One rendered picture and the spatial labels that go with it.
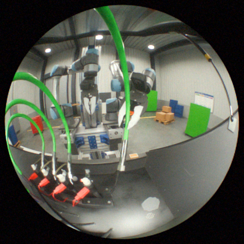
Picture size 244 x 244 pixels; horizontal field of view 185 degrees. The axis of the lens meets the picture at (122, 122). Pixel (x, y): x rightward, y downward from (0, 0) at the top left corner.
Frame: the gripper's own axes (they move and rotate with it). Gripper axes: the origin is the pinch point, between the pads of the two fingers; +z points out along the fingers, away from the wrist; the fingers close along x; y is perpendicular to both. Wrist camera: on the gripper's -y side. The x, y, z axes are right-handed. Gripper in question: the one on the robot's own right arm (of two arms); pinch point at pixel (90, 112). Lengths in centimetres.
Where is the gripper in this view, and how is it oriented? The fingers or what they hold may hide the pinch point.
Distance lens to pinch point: 40.7
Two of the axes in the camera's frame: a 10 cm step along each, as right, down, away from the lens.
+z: 0.0, 9.4, 3.4
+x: -9.8, 0.7, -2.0
